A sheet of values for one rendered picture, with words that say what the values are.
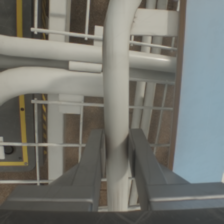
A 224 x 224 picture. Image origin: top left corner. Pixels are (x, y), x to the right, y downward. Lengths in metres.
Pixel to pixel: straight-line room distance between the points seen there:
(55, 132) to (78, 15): 0.57
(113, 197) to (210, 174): 0.10
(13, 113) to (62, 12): 0.28
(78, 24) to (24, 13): 0.35
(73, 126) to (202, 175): 0.67
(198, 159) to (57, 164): 0.26
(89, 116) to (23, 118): 0.39
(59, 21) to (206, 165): 0.30
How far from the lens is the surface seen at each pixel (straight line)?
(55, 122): 0.31
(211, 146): 0.18
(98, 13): 0.79
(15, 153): 0.51
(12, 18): 0.47
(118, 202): 0.18
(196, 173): 0.19
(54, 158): 0.34
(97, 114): 0.78
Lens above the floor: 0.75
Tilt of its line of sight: 72 degrees down
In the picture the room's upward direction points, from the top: 142 degrees clockwise
